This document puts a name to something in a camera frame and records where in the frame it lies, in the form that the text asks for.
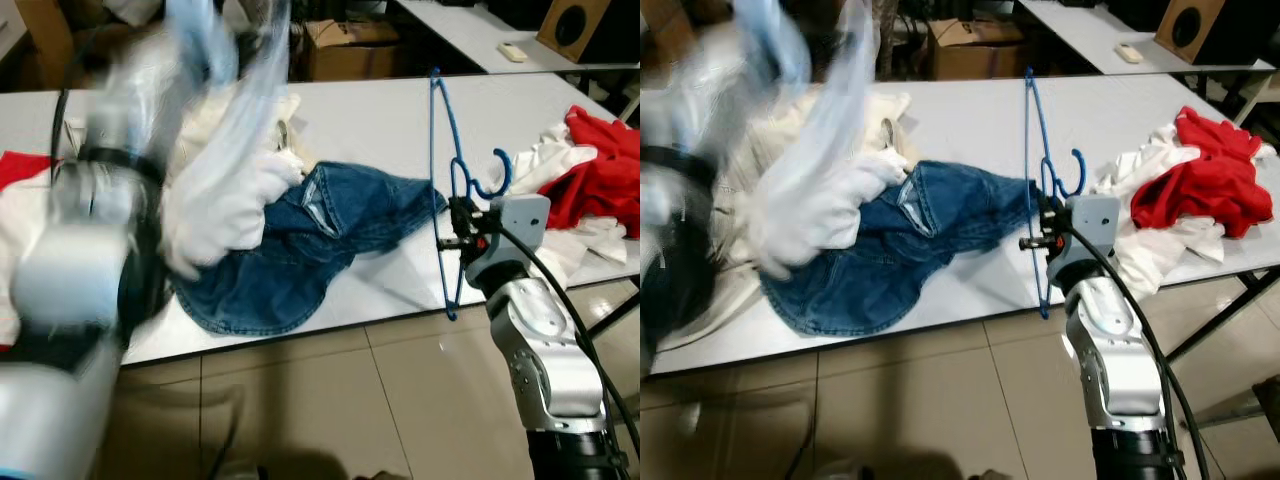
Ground white work table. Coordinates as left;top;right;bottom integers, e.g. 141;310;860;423
1015;0;1280;76
395;0;641;76

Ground red cloth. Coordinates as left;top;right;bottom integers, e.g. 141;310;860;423
0;150;53;191

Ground blue denim jeans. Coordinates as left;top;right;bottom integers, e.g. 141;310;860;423
760;160;1043;337
172;160;448;337

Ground tall cardboard box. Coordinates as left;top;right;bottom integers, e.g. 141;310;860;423
640;0;701;61
12;0;79;91

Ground cream garment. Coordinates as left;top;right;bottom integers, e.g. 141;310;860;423
655;88;913;351
60;88;306;186

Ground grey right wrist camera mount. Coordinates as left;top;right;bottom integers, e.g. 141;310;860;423
1043;194;1122;293
465;194;552;293

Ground grey robot left leg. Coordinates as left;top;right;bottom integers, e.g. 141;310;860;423
205;458;263;480
815;458;873;480

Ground wooden loudspeaker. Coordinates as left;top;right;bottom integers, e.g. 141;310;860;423
1154;0;1228;65
536;0;612;64

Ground white table with dark edge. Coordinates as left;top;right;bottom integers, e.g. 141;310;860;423
640;72;1280;376
0;72;641;366

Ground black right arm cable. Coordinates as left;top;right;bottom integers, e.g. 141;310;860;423
497;225;641;456
1085;228;1211;480

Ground crumpled off-white garment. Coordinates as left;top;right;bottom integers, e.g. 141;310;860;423
1090;122;1280;301
503;125;641;293

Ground crumpled red garment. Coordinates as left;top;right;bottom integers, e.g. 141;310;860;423
1130;106;1276;239
545;104;641;239

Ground open cardboard box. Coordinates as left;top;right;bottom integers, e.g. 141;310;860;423
925;18;1016;81
303;20;401;83

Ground blue plastic clothes hanger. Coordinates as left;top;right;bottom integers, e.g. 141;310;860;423
1022;66;1088;321
428;66;514;323

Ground plain white shirt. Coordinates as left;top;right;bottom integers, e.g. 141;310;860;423
160;0;306;283
735;0;906;283

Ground white cloth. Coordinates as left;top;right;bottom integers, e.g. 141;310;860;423
0;185;41;346

